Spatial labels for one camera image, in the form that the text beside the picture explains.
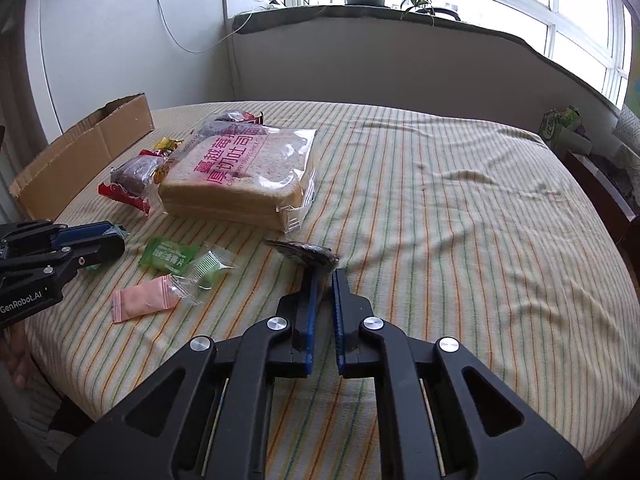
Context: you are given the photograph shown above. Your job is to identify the green tissue box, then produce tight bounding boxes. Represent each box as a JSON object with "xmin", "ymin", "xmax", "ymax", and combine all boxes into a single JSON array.
[{"xmin": 542, "ymin": 106, "xmax": 584, "ymax": 149}]

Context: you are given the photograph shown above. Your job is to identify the white framed window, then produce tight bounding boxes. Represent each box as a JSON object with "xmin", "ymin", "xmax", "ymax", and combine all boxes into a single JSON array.
[{"xmin": 262, "ymin": 0, "xmax": 640, "ymax": 107}]

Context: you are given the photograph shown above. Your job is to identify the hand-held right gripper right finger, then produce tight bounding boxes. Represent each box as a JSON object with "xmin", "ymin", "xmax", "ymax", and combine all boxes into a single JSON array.
[{"xmin": 330, "ymin": 267, "xmax": 586, "ymax": 480}]

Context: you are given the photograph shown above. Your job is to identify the pink snack packet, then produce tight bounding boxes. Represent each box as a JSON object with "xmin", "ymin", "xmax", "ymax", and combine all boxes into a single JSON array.
[{"xmin": 112, "ymin": 275, "xmax": 181, "ymax": 324}]

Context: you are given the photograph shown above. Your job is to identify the yellow candy packet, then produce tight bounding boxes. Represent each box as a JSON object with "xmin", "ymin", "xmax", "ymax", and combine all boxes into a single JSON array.
[{"xmin": 152, "ymin": 136, "xmax": 183, "ymax": 156}]

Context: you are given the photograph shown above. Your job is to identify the sliced bread bag pink print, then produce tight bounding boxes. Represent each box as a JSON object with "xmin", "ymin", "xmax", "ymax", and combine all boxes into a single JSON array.
[{"xmin": 159, "ymin": 112, "xmax": 318, "ymax": 233}]

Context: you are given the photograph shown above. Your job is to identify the white cable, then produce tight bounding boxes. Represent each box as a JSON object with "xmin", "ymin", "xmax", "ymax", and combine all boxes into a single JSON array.
[{"xmin": 154, "ymin": 0, "xmax": 242, "ymax": 54}]

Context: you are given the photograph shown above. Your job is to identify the teal candy packet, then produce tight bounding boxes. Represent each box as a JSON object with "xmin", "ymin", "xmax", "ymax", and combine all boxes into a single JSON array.
[{"xmin": 86, "ymin": 226, "xmax": 131, "ymax": 272}]

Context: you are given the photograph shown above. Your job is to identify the clear cake packet red ends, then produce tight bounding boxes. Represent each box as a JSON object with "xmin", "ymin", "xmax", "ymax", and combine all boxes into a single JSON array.
[
  {"xmin": 212, "ymin": 108, "xmax": 265, "ymax": 127},
  {"xmin": 97, "ymin": 152, "xmax": 168, "ymax": 217}
]

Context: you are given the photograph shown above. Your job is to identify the clear packet green candy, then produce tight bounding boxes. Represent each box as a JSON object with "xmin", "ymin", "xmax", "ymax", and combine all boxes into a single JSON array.
[{"xmin": 177, "ymin": 242, "xmax": 236, "ymax": 306}]

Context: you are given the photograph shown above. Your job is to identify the dark chocolate bar wrapper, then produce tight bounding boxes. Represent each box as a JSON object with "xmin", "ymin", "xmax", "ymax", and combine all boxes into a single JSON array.
[{"xmin": 265, "ymin": 240, "xmax": 341, "ymax": 273}]

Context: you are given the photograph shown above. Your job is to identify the dark wooden furniture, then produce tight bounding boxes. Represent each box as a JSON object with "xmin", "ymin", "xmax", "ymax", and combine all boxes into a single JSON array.
[{"xmin": 564, "ymin": 150, "xmax": 640, "ymax": 283}]

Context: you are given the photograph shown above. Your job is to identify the cardboard box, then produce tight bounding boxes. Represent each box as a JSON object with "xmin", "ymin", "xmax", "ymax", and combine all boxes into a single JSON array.
[{"xmin": 9, "ymin": 92, "xmax": 155, "ymax": 221}]

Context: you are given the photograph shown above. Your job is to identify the orange snack packet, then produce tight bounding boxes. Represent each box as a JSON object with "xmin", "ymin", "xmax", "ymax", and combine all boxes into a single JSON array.
[{"xmin": 139, "ymin": 148, "xmax": 182, "ymax": 186}]

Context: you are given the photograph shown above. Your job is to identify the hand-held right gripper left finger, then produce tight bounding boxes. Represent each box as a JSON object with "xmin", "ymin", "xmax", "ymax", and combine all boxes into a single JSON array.
[{"xmin": 57, "ymin": 260, "xmax": 321, "ymax": 480}]

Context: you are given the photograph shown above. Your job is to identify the person's left hand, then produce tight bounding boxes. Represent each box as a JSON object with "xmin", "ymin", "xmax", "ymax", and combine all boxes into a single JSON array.
[{"xmin": 0, "ymin": 329, "xmax": 38, "ymax": 392}]

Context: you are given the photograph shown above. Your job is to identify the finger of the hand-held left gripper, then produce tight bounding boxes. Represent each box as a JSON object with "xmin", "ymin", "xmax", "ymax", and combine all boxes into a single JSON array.
[
  {"xmin": 45, "ymin": 235, "xmax": 127, "ymax": 282},
  {"xmin": 50, "ymin": 221, "xmax": 129, "ymax": 246}
]

